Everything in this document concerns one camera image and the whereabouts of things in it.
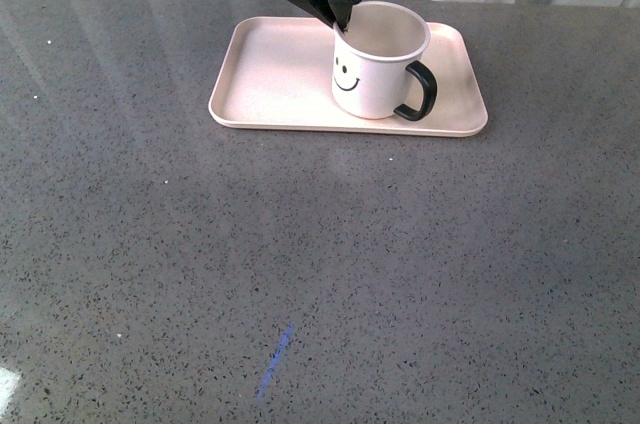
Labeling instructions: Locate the beige rectangular plastic tray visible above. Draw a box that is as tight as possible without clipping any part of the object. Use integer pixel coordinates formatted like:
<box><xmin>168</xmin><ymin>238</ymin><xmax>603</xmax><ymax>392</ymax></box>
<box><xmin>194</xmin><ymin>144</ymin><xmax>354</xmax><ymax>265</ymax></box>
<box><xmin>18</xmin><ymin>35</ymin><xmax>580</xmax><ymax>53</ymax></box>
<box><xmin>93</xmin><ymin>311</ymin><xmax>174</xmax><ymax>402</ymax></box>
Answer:
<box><xmin>208</xmin><ymin>17</ymin><xmax>488</xmax><ymax>138</ymax></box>

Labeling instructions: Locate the white smiley face mug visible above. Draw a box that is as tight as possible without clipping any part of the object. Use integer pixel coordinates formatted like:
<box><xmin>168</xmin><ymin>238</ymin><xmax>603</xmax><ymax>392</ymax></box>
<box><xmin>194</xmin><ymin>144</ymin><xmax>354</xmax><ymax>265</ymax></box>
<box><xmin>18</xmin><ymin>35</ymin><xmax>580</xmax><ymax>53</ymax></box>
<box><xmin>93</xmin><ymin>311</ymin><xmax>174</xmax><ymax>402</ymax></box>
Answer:
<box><xmin>332</xmin><ymin>1</ymin><xmax>438</xmax><ymax>122</ymax></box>

